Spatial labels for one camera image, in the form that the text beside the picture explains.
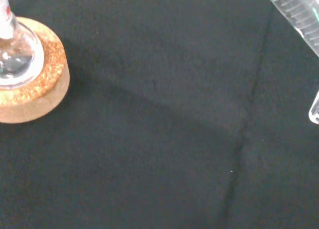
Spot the black bench cloth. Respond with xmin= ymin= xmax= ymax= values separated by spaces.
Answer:
xmin=0 ymin=0 xmax=319 ymax=229

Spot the clear round-bottom flask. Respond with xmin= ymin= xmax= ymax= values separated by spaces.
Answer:
xmin=0 ymin=0 xmax=46 ymax=87

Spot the round cork ring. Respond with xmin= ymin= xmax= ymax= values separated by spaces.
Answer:
xmin=0 ymin=16 xmax=71 ymax=124

